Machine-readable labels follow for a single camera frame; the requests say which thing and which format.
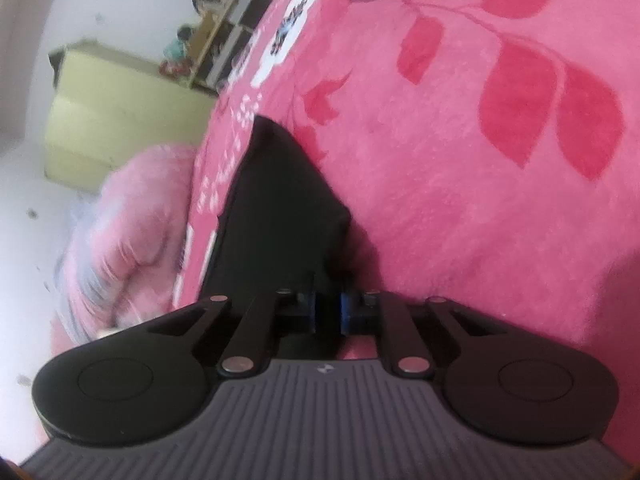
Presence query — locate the pale yellow wardrobe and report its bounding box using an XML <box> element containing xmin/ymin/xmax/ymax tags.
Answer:
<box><xmin>44</xmin><ymin>40</ymin><xmax>218</xmax><ymax>193</ymax></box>

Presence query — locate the white desk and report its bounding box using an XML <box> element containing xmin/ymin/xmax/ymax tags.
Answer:
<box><xmin>187</xmin><ymin>0</ymin><xmax>278</xmax><ymax>93</ymax></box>

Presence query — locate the pink grey folded quilt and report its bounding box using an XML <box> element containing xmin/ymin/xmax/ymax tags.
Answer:
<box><xmin>50</xmin><ymin>142</ymin><xmax>201</xmax><ymax>361</ymax></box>

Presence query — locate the black printed shirt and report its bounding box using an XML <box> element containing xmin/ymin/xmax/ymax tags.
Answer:
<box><xmin>202</xmin><ymin>115</ymin><xmax>361</xmax><ymax>311</ymax></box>

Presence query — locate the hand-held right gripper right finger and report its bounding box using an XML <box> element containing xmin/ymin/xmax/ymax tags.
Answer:
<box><xmin>340</xmin><ymin>287</ymin><xmax>506</xmax><ymax>378</ymax></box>

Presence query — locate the teal bag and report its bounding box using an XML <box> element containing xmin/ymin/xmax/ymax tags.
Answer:
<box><xmin>165</xmin><ymin>27</ymin><xmax>193</xmax><ymax>60</ymax></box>

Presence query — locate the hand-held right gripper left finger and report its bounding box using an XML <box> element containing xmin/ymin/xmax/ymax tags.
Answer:
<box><xmin>150</xmin><ymin>287</ymin><xmax>318</xmax><ymax>378</ymax></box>

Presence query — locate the pink floral blanket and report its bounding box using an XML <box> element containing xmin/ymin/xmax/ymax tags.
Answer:
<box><xmin>170</xmin><ymin>0</ymin><xmax>640</xmax><ymax>480</ymax></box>

